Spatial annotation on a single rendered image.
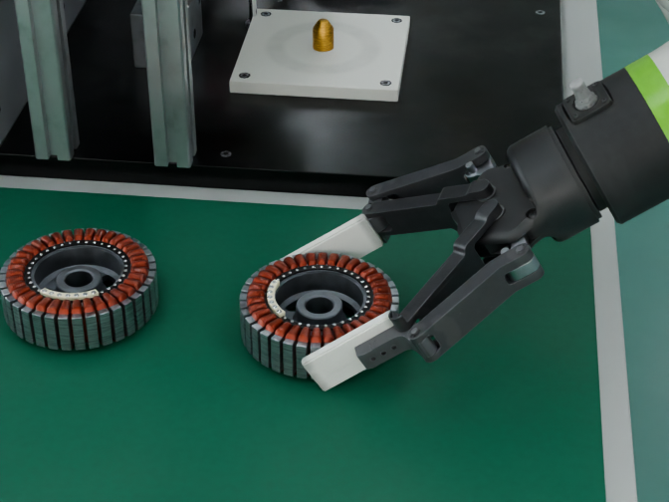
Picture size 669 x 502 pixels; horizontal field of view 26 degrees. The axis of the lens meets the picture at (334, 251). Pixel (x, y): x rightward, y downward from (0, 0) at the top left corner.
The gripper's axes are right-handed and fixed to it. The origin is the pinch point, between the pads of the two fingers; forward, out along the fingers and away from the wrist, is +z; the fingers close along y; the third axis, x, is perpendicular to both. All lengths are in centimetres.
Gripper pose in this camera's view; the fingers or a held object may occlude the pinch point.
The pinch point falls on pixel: (324, 310)
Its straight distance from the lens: 102.4
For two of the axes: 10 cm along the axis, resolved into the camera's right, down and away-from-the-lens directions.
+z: -8.6, 4.8, 1.9
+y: 1.4, 5.7, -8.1
